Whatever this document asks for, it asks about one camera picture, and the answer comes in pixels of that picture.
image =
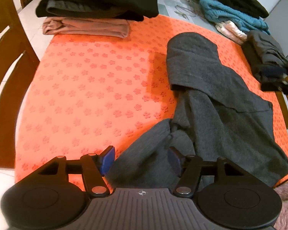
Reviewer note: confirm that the teal knit sweater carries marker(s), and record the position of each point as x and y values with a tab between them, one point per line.
220	9

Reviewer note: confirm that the wooden chair with slatted back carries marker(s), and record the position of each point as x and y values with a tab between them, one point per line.
7	28

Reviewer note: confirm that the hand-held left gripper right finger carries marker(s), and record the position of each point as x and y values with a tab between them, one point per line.
174	161

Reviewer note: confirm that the folded pink garment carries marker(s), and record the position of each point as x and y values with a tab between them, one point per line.
86	27

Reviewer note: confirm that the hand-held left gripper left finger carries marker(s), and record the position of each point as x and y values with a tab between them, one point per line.
108	159

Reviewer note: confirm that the white and pink garment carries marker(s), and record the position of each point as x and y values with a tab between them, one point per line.
230	31

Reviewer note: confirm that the crumpled charcoal garment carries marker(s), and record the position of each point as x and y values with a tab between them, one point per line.
261	50

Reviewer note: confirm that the grey hooded fleece garment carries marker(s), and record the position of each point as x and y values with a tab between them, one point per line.
218	112

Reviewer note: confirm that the checkered leaf-print tablecloth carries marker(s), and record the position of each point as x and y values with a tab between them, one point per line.
168	0

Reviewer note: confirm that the orange flower-patterned mat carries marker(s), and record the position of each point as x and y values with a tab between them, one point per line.
86	88

